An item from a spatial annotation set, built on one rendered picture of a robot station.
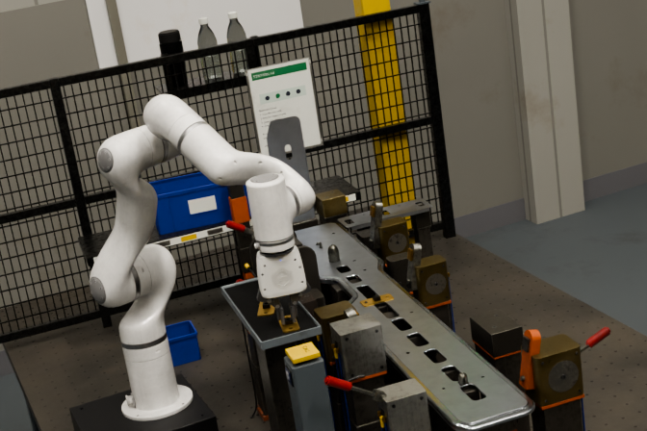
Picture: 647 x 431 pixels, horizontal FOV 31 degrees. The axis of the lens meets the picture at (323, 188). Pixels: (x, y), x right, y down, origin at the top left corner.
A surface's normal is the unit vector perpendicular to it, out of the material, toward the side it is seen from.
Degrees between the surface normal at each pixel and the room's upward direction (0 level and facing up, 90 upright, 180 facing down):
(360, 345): 90
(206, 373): 0
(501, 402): 0
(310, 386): 90
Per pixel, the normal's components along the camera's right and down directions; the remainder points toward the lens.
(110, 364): -0.15, -0.94
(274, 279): 0.15, 0.29
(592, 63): 0.39, 0.23
